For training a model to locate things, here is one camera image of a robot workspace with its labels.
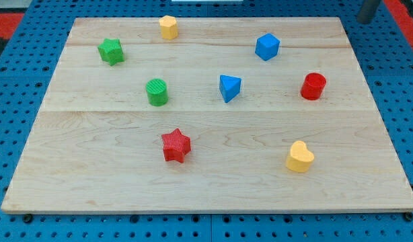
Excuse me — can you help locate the red star block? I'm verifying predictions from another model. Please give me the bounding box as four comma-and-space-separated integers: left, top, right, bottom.
161, 128, 191, 163

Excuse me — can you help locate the blue triangle block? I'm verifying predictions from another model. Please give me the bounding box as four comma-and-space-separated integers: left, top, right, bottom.
219, 75, 241, 103

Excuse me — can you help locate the light wooden board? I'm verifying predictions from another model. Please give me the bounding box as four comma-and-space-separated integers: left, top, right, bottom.
1, 17, 413, 214

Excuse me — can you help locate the green cylinder block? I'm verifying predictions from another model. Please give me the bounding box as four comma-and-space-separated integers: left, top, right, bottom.
145, 79, 168, 106

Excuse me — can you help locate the blue cube block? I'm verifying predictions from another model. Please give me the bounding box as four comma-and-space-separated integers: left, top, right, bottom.
255, 33, 280, 61

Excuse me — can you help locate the yellow heart block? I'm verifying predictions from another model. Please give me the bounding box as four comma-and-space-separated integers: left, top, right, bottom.
285, 140, 315, 173

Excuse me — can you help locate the yellow hexagon block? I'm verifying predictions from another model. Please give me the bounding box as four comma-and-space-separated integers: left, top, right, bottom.
159, 15, 178, 40

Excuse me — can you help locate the red cylinder block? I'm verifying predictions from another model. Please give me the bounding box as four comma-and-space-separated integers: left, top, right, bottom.
300, 73, 327, 100

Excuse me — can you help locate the green star block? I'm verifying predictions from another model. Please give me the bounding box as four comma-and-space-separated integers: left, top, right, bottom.
98, 38, 124, 66

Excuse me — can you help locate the grey cylindrical robot tool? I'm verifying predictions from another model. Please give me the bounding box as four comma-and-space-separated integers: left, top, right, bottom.
356, 0, 381, 25

